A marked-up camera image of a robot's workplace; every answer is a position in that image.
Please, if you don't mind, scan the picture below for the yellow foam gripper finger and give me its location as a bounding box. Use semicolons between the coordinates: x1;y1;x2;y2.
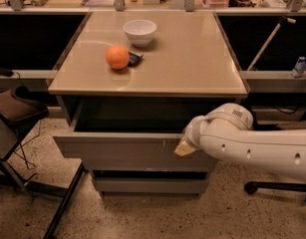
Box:
174;139;195;156

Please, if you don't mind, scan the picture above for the grey top drawer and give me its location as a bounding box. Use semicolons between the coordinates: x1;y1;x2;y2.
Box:
54;98;226;160

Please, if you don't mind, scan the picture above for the grey drawer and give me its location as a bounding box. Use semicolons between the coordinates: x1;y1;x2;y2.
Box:
54;98;226;160
93;178;208;194
83;159;217;171

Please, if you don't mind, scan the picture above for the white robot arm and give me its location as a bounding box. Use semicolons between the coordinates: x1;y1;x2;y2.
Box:
175;103;306;182

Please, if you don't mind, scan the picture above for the grey drawer cabinet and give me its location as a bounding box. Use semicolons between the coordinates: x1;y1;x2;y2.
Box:
49;10;247;196

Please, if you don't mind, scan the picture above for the grey bottom drawer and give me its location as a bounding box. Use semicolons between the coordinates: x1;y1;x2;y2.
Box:
93;178;208;194

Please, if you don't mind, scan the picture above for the grey middle drawer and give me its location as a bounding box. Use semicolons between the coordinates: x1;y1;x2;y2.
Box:
83;159;217;171

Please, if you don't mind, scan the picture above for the black office chair right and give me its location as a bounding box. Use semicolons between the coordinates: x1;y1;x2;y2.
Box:
243;118;306;204

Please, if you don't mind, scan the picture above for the dark blue snack packet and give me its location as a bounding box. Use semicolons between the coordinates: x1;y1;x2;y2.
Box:
129;52;143;66

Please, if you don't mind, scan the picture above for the black tripod leg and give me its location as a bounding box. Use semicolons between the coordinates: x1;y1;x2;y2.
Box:
43;164;85;239

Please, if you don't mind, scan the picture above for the orange fruit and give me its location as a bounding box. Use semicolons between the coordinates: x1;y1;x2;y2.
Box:
105;46;130;70

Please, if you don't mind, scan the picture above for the white ceramic bowl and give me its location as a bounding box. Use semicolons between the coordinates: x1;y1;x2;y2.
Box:
123;20;156;47

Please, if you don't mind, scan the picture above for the white blue can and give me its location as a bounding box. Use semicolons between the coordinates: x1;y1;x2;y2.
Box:
291;57;306;78

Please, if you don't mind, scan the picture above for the brown office chair left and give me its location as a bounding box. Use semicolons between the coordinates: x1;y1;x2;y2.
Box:
0;85;69;199

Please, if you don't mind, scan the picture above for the black device on ledge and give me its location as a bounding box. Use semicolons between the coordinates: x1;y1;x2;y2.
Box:
0;68;13;77

